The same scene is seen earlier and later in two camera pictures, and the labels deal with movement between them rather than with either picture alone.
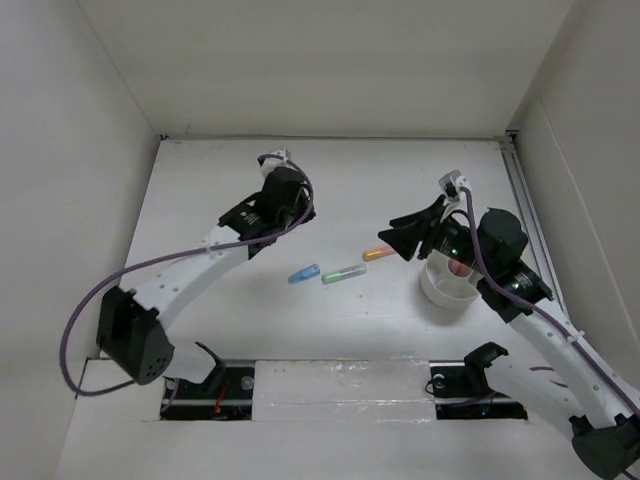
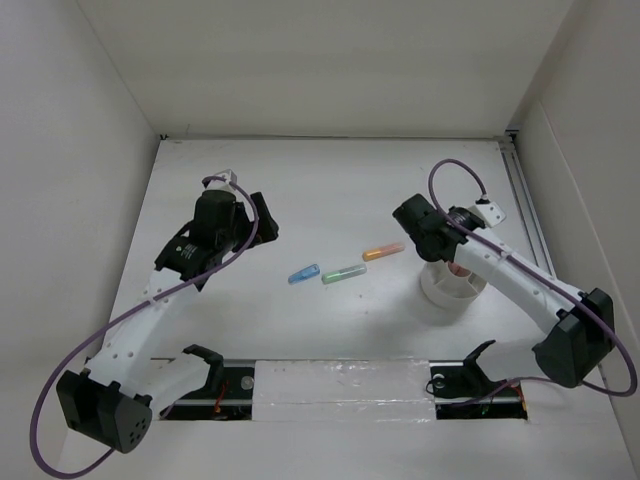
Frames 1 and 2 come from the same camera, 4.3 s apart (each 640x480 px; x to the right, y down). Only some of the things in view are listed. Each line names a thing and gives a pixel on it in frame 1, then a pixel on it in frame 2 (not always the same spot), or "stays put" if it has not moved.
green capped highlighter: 343,274 stays put
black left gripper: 304,206 -> 266,228
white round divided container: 449,282 stays put
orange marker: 375,253 stays put
